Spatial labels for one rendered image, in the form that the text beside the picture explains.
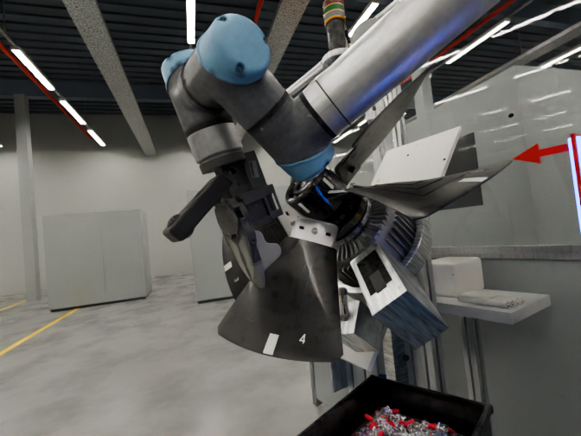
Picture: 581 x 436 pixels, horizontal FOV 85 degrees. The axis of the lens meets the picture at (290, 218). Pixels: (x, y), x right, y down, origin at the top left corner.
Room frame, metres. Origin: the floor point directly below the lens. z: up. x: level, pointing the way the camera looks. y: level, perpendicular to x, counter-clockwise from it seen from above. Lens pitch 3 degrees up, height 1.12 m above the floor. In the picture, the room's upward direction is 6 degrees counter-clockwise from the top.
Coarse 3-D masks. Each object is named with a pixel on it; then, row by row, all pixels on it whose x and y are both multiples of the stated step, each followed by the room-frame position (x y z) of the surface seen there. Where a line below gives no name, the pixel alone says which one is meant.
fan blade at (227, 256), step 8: (264, 224) 0.80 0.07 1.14; (272, 224) 0.79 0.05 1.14; (280, 224) 0.77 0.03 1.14; (264, 232) 0.80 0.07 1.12; (272, 232) 0.79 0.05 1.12; (280, 232) 0.77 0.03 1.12; (224, 240) 0.91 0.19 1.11; (272, 240) 0.79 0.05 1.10; (280, 240) 0.78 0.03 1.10; (224, 248) 0.90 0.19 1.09; (224, 256) 0.89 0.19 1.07; (232, 256) 0.87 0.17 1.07; (224, 264) 0.89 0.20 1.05; (232, 264) 0.86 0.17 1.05; (232, 272) 0.86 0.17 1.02; (240, 272) 0.84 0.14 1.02; (232, 280) 0.86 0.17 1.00; (240, 280) 0.84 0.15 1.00; (248, 280) 0.82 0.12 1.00; (232, 288) 0.85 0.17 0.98; (240, 288) 0.83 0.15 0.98
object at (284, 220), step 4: (284, 208) 0.77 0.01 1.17; (288, 208) 0.76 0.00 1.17; (292, 208) 0.76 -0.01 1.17; (284, 212) 0.77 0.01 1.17; (288, 212) 0.76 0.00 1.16; (292, 212) 0.76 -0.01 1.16; (296, 212) 0.75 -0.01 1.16; (280, 216) 0.78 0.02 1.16; (284, 216) 0.77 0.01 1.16; (288, 216) 0.77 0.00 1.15; (292, 216) 0.76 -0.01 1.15; (296, 216) 0.75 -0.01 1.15; (280, 220) 0.78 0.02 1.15; (284, 220) 0.77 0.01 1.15; (288, 220) 0.77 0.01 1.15; (292, 220) 0.76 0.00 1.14; (296, 220) 0.76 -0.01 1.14; (284, 224) 0.77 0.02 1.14; (288, 224) 0.77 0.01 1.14; (284, 228) 0.77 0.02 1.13; (288, 228) 0.77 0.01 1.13; (292, 228) 0.76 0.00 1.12; (288, 232) 0.77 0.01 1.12
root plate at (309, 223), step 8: (296, 224) 0.67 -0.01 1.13; (304, 224) 0.67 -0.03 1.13; (312, 224) 0.67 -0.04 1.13; (320, 224) 0.67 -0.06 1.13; (328, 224) 0.67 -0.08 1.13; (296, 232) 0.66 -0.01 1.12; (304, 232) 0.66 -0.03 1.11; (320, 232) 0.66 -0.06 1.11; (328, 232) 0.66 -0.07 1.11; (336, 232) 0.66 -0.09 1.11; (312, 240) 0.64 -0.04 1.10; (320, 240) 0.65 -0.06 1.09; (328, 240) 0.65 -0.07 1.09
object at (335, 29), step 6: (336, 18) 0.62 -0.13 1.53; (330, 24) 0.62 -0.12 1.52; (336, 24) 0.62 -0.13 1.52; (342, 24) 0.62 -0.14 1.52; (330, 30) 0.62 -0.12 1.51; (336, 30) 0.62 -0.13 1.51; (342, 30) 0.62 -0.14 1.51; (330, 36) 0.63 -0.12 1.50; (336, 36) 0.62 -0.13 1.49; (342, 36) 0.62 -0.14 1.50; (330, 42) 0.63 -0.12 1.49; (336, 42) 0.62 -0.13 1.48; (342, 42) 0.62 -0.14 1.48; (330, 48) 0.63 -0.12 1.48
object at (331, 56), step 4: (344, 24) 0.65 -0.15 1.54; (344, 28) 0.65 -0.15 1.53; (348, 36) 0.66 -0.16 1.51; (348, 40) 0.66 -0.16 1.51; (336, 48) 0.60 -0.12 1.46; (340, 48) 0.60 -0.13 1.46; (344, 48) 0.60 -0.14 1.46; (328, 52) 0.61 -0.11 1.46; (332, 52) 0.61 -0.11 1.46; (336, 52) 0.60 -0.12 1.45; (340, 52) 0.60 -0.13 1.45; (324, 56) 0.62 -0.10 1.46; (328, 56) 0.61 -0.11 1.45; (332, 56) 0.61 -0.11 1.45; (336, 56) 0.61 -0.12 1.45; (324, 60) 0.62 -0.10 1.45; (328, 60) 0.62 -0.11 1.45; (332, 60) 0.62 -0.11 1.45; (324, 64) 0.64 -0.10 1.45; (328, 64) 0.64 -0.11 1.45; (324, 68) 0.65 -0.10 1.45
